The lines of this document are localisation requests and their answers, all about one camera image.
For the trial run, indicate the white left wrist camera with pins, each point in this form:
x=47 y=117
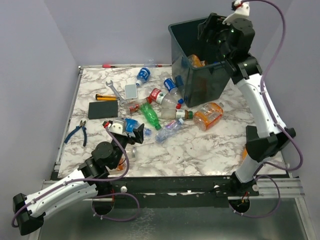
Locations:
x=118 y=126

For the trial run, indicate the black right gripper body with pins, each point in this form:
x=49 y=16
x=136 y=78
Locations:
x=219 y=34

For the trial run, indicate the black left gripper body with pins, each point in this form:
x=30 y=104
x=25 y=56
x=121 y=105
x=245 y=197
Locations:
x=125 y=140

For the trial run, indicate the green cap tea bottle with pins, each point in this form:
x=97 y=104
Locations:
x=167 y=113

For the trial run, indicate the black flat box left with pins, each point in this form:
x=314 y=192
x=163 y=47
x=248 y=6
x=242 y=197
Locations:
x=102 y=110

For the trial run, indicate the red bottle cap near bin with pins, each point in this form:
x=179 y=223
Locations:
x=178 y=105

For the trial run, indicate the blue label crushed bottle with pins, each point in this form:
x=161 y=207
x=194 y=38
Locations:
x=132 y=124

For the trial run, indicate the large orange label bottle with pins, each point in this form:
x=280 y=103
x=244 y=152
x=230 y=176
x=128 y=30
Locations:
x=208 y=115

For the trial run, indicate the white grey power bank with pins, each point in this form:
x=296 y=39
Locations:
x=130 y=91

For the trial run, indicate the pepsi bottle beside bin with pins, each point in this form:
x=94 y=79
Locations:
x=172 y=88

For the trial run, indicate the yellow utility knife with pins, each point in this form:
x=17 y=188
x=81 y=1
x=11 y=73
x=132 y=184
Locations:
x=99 y=97

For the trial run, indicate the red screwdriver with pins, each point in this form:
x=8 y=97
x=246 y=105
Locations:
x=108 y=66

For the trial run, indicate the silver wrench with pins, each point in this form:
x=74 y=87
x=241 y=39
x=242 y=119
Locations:
x=122 y=101

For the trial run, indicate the blue handled pliers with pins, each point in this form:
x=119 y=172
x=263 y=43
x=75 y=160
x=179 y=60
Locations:
x=77 y=128

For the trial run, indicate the green plastic bottle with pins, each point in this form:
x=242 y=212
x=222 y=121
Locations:
x=150 y=115

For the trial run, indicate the clear jar bottle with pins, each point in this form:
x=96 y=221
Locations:
x=133 y=151

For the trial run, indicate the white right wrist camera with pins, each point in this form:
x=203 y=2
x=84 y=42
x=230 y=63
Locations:
x=240 y=9

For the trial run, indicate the red label water bottle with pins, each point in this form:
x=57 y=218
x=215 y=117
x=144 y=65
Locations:
x=165 y=100

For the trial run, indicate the dark green plastic bin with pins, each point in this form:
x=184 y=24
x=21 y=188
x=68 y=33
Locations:
x=200 y=85

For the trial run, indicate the crushed orange label bottle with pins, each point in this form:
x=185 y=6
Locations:
x=196 y=62

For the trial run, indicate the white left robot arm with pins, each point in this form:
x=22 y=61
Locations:
x=90 y=180

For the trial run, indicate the orange juice bottle right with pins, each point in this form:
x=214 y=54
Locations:
x=244 y=154

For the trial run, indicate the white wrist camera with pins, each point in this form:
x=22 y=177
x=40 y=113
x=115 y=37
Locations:
x=240 y=9
x=118 y=126

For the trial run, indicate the blue label bottle far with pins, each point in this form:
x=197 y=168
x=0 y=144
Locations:
x=142 y=76

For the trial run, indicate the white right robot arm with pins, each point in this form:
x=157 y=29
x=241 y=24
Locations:
x=268 y=136

